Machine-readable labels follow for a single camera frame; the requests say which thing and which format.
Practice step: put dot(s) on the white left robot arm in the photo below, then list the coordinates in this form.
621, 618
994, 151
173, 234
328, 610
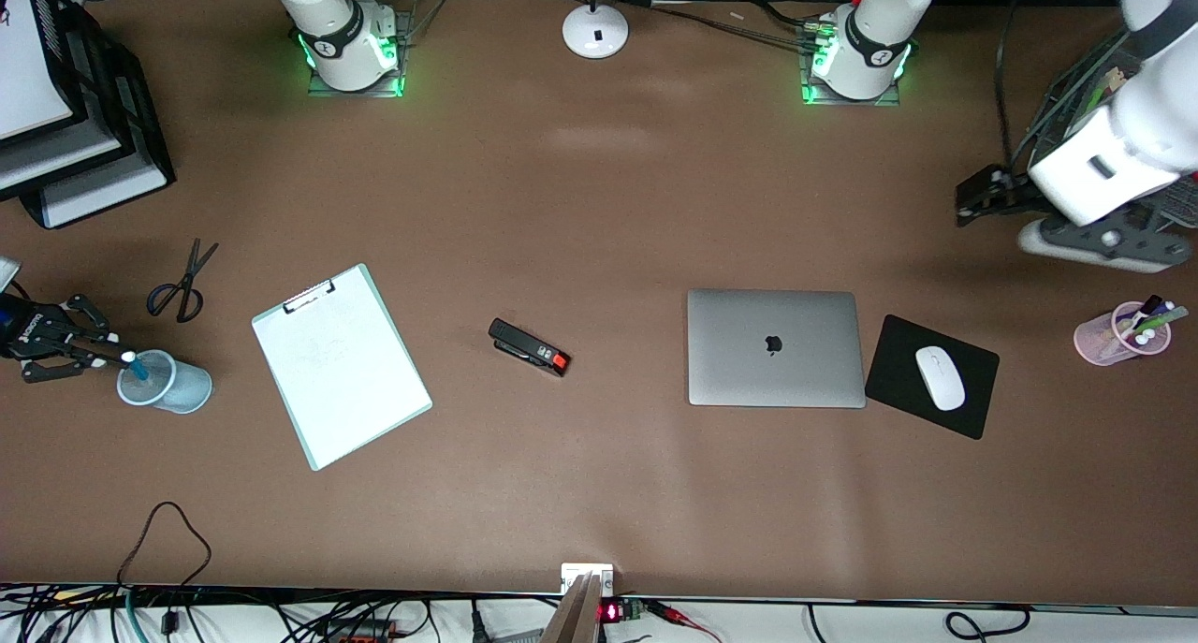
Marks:
866, 35

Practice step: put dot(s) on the black capped marker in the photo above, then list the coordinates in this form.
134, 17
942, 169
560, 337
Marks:
1151, 302

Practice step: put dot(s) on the blue mesh pen cup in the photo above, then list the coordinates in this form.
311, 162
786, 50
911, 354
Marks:
182, 388

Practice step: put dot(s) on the grey camera stand post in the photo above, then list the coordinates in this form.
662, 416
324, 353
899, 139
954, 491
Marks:
576, 615

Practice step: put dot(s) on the black scissors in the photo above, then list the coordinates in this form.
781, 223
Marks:
190, 273

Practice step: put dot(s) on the white paper sheet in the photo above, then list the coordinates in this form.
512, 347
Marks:
346, 372

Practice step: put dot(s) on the white round lamp base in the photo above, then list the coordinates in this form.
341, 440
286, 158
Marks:
595, 30

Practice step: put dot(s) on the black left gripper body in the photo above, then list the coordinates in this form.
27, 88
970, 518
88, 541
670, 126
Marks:
1013, 194

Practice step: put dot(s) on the silver laptop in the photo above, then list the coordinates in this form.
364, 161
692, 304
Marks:
772, 348

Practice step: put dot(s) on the black stapler red end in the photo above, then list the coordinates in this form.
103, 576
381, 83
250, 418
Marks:
524, 345

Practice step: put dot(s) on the teal clipboard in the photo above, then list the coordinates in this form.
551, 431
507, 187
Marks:
314, 458

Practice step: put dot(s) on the pink translucent pen cup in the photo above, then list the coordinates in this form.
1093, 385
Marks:
1090, 341

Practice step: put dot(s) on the green marker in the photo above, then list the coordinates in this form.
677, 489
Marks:
1093, 98

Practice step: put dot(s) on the black stacked document trays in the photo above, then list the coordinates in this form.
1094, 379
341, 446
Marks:
94, 189

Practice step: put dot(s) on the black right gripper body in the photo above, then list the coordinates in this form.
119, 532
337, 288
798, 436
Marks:
28, 332

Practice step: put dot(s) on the blue marker white cap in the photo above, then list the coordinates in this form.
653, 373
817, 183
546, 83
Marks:
140, 370

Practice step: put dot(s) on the white metal bracket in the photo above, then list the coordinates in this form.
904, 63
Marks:
573, 576

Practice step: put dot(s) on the green pen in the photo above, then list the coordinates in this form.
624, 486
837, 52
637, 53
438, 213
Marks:
1170, 318

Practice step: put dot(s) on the black mouse pad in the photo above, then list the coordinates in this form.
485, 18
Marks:
898, 376

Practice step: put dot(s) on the white computer mouse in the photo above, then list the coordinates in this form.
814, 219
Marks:
940, 378

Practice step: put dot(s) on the circuit board red display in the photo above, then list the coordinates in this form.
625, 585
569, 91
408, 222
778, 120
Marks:
618, 611

